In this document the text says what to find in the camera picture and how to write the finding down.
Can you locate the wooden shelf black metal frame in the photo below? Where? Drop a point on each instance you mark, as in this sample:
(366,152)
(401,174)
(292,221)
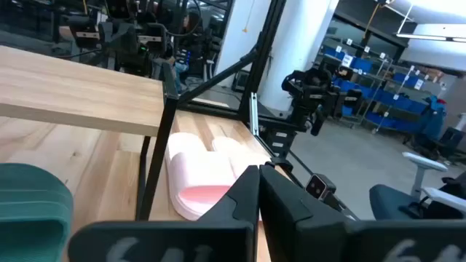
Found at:
(73,91)

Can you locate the metal rack blue bins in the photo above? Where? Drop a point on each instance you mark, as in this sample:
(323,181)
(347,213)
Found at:
(397,98)

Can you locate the white square pillar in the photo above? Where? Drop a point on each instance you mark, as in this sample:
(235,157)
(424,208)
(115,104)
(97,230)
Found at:
(298,43)

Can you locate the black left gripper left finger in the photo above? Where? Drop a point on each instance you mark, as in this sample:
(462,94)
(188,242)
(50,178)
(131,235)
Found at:
(218,236)

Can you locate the dark office chair white armrests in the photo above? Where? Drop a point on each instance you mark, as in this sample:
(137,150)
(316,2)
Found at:
(389,200)

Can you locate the small silver camera box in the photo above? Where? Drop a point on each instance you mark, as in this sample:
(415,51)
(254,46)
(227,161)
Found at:
(318,186)

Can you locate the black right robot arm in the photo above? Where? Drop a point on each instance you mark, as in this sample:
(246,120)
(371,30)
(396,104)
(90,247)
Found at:
(280,142)

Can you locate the background robot workstation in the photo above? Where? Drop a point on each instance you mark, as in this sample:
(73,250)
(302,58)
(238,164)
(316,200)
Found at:
(127,36)

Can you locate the black aluminium table frame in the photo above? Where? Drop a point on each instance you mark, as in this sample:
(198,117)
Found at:
(262,54)

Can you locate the pink slide sandal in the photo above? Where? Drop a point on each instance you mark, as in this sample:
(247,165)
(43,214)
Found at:
(196,174)

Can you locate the black office chair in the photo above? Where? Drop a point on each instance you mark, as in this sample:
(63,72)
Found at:
(448,142)

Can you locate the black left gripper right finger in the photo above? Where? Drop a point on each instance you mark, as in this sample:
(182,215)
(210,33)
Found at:
(309,236)

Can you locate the ceiling light tube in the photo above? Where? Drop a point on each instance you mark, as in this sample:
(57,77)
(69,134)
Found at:
(426,36)

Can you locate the green slide sandal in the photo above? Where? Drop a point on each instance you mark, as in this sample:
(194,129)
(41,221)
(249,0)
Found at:
(32,218)

